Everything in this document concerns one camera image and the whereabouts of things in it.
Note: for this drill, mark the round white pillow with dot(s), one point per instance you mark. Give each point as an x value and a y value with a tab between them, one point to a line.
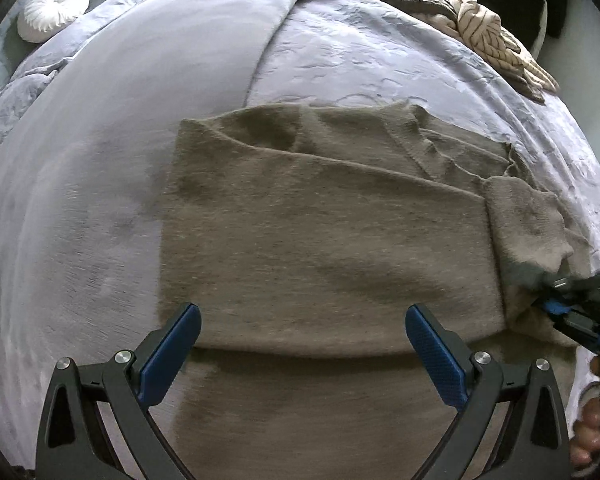
52	7

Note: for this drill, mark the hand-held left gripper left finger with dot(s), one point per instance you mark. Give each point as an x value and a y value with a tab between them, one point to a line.
172	355

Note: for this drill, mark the person's right hand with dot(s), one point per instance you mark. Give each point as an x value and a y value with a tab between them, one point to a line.
586	441

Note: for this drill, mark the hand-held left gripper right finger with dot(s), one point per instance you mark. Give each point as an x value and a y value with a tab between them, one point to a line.
435	355

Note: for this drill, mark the brown knit sweater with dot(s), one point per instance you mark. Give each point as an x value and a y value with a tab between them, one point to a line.
305	240

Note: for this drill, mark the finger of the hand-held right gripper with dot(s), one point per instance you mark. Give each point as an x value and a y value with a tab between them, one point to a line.
555	308
575	286

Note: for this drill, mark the embossed lavender blanket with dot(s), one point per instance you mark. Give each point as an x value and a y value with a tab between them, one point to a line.
380	60

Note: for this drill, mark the smooth lavender duvet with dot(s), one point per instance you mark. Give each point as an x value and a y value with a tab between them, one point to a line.
130	90

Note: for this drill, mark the beige leaf pattern cloth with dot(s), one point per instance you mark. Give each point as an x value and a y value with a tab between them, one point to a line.
495	40

